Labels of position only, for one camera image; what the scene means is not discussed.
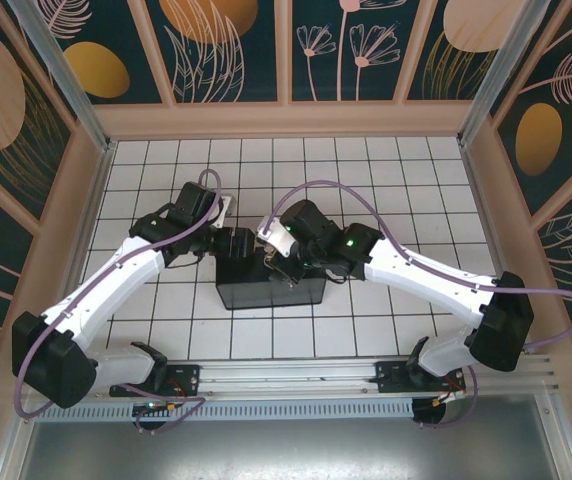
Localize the black box with starry painting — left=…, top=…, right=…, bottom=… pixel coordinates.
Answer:
left=215, top=248, right=329, bottom=312

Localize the grey metal sheet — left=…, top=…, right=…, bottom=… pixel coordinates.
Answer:
left=13, top=417, right=565, bottom=480

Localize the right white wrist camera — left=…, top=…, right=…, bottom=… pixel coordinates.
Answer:
left=258, top=218, right=298, bottom=259

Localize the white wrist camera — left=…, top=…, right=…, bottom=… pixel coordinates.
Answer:
left=258, top=218, right=298, bottom=259
left=213, top=194, right=238, bottom=227

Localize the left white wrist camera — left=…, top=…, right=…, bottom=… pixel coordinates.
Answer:
left=213, top=194, right=238, bottom=227

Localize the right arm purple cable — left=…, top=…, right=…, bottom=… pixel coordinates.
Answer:
left=260, top=179, right=572, bottom=431

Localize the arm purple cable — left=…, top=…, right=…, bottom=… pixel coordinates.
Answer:
left=260, top=179, right=572, bottom=431
left=13, top=168, right=225, bottom=435

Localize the aluminium mounting rail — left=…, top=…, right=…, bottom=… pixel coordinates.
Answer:
left=15, top=354, right=558, bottom=400

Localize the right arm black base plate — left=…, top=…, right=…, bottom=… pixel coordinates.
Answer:
left=374, top=359, right=467, bottom=395

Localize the grey slotted cable duct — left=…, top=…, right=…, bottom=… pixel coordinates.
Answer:
left=33, top=398, right=416, bottom=422

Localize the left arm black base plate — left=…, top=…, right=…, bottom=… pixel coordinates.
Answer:
left=109, top=363, right=202, bottom=399

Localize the orange connector with wires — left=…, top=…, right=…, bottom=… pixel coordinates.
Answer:
left=433, top=379, right=468, bottom=409

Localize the small circuit board with wires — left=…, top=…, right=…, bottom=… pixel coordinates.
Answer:
left=133, top=387, right=190, bottom=416

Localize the aluminium frame post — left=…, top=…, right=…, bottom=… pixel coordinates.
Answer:
left=457, top=0, right=553, bottom=147
left=7, top=0, right=117, bottom=154

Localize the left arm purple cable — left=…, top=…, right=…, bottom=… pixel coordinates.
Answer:
left=13, top=168, right=225, bottom=435

